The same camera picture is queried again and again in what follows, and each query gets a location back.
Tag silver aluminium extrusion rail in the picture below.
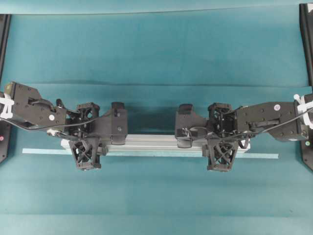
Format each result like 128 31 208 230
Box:
60 134 251 155

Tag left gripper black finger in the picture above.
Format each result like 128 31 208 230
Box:
97 102 128 145
69 139 101 170

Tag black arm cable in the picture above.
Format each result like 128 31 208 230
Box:
215 105 313 150
0 115 98 132

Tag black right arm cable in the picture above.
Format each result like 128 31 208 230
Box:
215 105 313 150

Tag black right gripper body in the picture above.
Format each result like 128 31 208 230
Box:
207 102 243 147

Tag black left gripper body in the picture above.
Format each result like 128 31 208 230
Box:
65 102 108 147

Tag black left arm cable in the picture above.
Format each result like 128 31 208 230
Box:
0 115 98 132

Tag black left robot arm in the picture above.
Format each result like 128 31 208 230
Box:
0 82 128 170

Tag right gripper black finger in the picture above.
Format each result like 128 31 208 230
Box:
175 104 208 148
206 140 237 171

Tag light teal tape strip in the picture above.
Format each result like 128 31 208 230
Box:
22 148 279 159

